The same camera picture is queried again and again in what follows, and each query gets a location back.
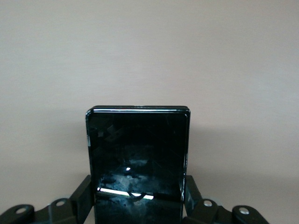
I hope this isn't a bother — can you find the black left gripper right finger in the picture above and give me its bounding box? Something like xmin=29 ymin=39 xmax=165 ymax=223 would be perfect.
xmin=182 ymin=175 xmax=270 ymax=224

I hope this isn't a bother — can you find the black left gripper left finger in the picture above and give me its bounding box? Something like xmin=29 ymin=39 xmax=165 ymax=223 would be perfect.
xmin=0 ymin=175 xmax=96 ymax=224

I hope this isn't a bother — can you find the tall black slab phone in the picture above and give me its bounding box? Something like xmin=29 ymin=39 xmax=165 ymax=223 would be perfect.
xmin=85 ymin=105 xmax=192 ymax=224

